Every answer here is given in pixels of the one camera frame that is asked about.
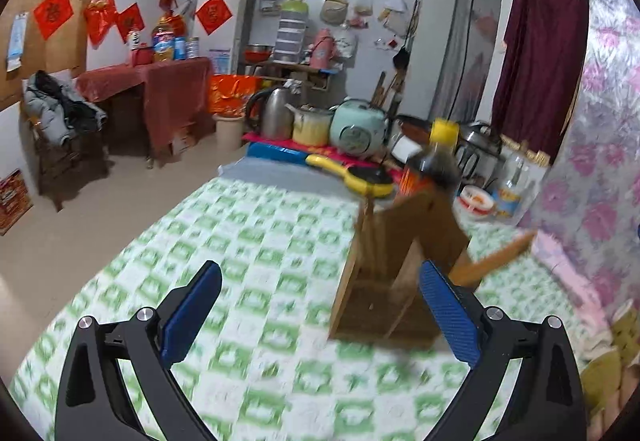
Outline black hanging ladle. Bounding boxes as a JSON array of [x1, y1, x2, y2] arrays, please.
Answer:
[[392, 0, 421, 72]]

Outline blue box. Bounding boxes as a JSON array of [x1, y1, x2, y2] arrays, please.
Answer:
[[247, 140, 312, 165]]

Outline steel pressure cooker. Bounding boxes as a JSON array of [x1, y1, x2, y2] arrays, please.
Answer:
[[452, 120, 504, 182]]

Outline orange red gift bag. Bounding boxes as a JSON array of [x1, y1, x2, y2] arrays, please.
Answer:
[[208, 74, 264, 117]]

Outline wooden utensil holder box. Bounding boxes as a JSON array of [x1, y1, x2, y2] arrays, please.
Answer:
[[328, 191, 471, 350]]

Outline white refrigerator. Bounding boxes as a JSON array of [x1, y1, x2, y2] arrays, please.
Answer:
[[197, 0, 261, 78]]

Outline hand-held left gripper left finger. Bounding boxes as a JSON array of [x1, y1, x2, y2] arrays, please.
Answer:
[[54, 261, 223, 441]]

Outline wooden wardrobe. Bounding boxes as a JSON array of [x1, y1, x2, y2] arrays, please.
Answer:
[[0, 0, 101, 112]]

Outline olive cloth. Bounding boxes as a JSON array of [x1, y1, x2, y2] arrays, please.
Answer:
[[579, 300, 637, 418]]

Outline red diamond paper decoration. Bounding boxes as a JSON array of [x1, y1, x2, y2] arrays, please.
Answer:
[[194, 0, 231, 36], [115, 3, 146, 42], [33, 0, 75, 41]]

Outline yellow pot with lid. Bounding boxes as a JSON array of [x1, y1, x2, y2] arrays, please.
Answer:
[[285, 103, 335, 147]]

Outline clear glass jar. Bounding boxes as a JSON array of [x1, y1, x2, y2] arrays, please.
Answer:
[[494, 148, 534, 220]]

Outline brown wooden spatula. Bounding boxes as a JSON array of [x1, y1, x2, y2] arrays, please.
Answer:
[[449, 230, 539, 290]]

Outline dark wooden chair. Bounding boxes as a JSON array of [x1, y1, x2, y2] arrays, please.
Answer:
[[29, 116, 109, 213]]

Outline dark soy sauce bottle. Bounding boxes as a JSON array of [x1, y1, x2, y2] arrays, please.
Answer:
[[397, 118, 464, 202]]

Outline cooking oil bottle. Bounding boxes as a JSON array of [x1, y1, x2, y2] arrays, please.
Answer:
[[152, 13, 176, 63]]

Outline white electric cooker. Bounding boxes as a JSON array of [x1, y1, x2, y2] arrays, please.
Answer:
[[389, 131, 426, 167]]

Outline pink thermos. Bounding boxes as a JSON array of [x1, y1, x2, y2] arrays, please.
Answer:
[[310, 28, 335, 70]]

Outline maroon curtain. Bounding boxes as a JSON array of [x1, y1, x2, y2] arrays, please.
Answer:
[[490, 0, 592, 162]]

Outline white plastic bucket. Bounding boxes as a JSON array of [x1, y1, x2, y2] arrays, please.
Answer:
[[213, 114, 246, 152]]

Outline grey board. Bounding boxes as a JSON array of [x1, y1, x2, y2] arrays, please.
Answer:
[[219, 156, 312, 183]]

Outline green checked tablecloth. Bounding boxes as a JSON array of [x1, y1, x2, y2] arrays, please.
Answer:
[[7, 173, 597, 441]]

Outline red cardboard box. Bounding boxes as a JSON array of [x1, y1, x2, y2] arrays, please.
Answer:
[[0, 168, 34, 237]]

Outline red low shelf board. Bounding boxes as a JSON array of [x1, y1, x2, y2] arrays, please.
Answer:
[[242, 130, 402, 173]]

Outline mint green rice cooker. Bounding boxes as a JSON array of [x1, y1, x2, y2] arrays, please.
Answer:
[[328, 98, 390, 160]]

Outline leaning wooden sticks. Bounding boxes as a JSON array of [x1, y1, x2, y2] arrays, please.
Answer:
[[369, 70, 404, 122]]

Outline red and white bowl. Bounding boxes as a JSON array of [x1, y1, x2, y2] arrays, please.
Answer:
[[458, 184, 496, 217]]

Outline wall calendar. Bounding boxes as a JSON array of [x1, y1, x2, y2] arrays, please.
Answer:
[[5, 12, 29, 72]]

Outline grey jacket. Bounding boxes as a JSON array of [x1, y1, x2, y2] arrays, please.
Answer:
[[22, 70, 109, 147]]

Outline yellow handled frying pan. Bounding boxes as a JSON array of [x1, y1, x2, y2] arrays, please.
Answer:
[[305, 153, 396, 198]]

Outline pink floral plastic sheet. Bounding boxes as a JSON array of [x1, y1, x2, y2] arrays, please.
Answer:
[[517, 0, 640, 318]]

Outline pink cloth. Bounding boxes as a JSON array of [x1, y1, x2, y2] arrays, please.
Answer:
[[529, 230, 617, 323]]

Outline red basin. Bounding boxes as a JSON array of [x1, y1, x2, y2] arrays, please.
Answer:
[[243, 43, 275, 63]]

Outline stacked food container green lid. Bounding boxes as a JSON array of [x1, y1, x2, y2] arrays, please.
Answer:
[[273, 0, 309, 65]]

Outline red plastic bag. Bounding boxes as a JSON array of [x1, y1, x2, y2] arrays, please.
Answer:
[[83, 0, 119, 47]]

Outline black wall cable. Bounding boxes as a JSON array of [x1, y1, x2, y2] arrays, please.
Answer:
[[446, 0, 475, 123]]

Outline dark wok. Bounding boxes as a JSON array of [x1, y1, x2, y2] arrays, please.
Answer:
[[394, 114, 436, 142]]

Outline wooden side table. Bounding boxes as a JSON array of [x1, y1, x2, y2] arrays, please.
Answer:
[[239, 60, 332, 93]]

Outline hanging white plastic bag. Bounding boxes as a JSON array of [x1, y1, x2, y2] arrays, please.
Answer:
[[379, 0, 414, 35]]

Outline steel electric kettle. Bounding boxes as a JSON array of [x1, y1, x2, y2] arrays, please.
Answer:
[[244, 86, 296, 141]]

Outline table with red cloth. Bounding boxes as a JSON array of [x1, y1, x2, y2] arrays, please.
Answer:
[[75, 56, 214, 167]]

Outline hanging beige bag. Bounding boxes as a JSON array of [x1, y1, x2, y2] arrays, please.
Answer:
[[319, 0, 349, 25]]

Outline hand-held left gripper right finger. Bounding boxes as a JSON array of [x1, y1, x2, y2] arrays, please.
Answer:
[[419, 260, 586, 441]]

